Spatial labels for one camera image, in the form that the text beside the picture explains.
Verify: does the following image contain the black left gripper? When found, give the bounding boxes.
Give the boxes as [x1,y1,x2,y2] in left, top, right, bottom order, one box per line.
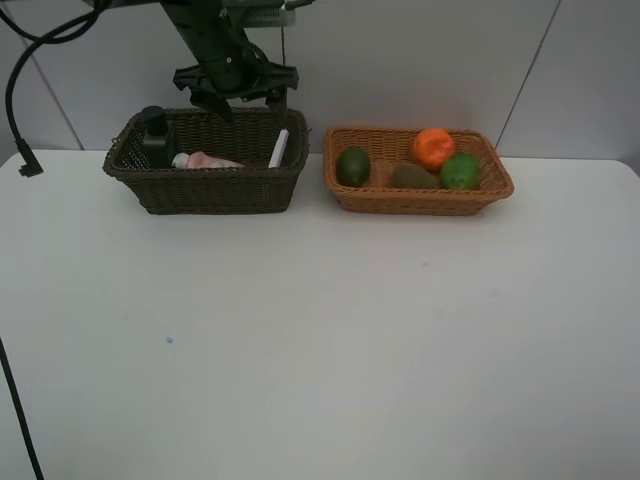
[173,49,299,128]

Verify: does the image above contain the white marker red caps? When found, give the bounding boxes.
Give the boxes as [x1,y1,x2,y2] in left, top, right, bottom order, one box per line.
[268,129,289,169]

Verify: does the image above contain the pink bottle white cap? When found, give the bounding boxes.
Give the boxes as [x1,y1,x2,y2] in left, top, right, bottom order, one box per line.
[172,152,243,169]

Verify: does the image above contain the dark green pump bottle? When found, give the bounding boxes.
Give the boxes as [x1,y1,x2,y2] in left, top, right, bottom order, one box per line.
[141,106,176,169]

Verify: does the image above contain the dark green avocado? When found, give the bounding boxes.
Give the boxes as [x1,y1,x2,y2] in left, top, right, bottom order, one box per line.
[336,146,371,188]

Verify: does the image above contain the brown kiwi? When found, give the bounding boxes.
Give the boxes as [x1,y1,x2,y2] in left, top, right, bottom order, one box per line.
[391,163,439,190]

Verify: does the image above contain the orange tangerine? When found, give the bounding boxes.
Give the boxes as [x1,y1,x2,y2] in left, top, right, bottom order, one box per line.
[412,128,456,172]

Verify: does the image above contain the bright green lime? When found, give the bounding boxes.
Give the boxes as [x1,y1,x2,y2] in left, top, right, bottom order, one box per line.
[440,153,480,191]

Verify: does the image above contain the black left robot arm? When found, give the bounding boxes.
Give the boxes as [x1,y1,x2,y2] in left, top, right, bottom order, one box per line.
[160,0,308,124]

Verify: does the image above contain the dark brown wicker basket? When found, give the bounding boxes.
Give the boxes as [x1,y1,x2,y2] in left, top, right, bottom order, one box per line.
[103,108,309,215]

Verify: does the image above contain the orange wicker basket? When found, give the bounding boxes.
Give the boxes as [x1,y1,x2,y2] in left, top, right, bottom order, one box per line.
[323,126,514,216]

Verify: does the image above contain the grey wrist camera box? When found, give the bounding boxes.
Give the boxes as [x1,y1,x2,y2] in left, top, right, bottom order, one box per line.
[222,0,314,28]

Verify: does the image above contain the black cable with plug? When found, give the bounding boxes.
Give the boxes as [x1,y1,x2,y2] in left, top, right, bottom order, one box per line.
[0,0,106,179]

